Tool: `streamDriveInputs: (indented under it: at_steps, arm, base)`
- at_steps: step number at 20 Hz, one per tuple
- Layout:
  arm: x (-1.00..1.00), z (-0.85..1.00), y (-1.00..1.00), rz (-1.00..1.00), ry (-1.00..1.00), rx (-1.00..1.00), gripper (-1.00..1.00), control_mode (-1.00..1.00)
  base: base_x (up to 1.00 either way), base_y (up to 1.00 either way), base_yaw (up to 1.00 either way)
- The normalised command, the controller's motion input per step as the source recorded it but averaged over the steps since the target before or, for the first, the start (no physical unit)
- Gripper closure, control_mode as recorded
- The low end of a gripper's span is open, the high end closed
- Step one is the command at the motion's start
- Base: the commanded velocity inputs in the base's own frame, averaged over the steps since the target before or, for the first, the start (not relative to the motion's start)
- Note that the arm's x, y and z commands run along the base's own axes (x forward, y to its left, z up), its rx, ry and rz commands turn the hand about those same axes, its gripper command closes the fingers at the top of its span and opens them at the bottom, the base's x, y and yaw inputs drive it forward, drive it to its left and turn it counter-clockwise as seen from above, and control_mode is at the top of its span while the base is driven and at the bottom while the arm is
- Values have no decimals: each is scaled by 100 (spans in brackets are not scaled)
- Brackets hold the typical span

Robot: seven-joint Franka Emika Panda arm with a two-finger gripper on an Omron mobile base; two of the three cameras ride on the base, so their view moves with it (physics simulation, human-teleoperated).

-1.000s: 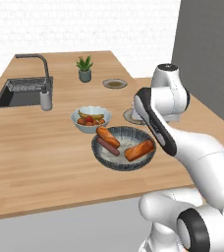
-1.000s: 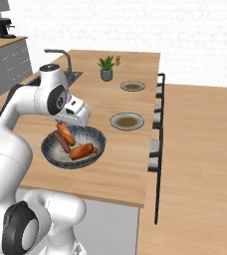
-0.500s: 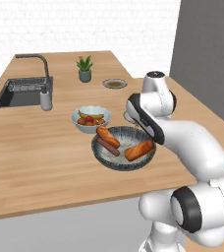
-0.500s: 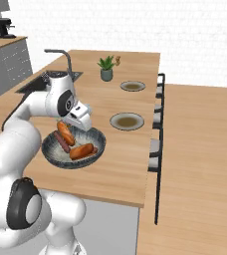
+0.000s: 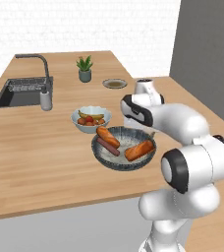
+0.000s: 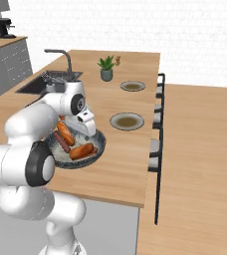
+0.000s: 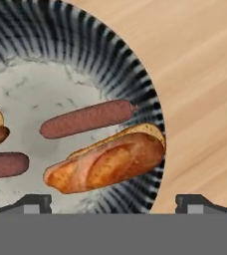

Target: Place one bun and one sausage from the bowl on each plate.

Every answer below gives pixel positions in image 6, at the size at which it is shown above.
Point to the black-framed grey stool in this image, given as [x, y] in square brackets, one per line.
[157, 118]
[154, 154]
[159, 91]

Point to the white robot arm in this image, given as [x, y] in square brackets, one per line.
[22, 126]

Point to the dark red sausage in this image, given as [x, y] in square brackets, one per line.
[62, 142]
[95, 151]

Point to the orange-brown bun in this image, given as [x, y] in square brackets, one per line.
[66, 133]
[81, 151]

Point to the dark sink basin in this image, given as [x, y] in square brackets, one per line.
[34, 87]

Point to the black coffee machine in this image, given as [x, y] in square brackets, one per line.
[3, 27]

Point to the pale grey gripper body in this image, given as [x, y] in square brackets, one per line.
[84, 128]

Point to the green plant in grey pot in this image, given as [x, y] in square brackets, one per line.
[106, 69]

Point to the dark grey tap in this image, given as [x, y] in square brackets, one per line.
[66, 54]

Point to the grey base cupboards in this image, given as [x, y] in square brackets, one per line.
[6, 66]

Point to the dark grey bowl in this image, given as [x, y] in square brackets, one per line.
[85, 162]

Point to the grey plate with brown centre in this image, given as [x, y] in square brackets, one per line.
[132, 86]
[127, 121]

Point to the small brown figure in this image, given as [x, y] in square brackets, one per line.
[117, 60]

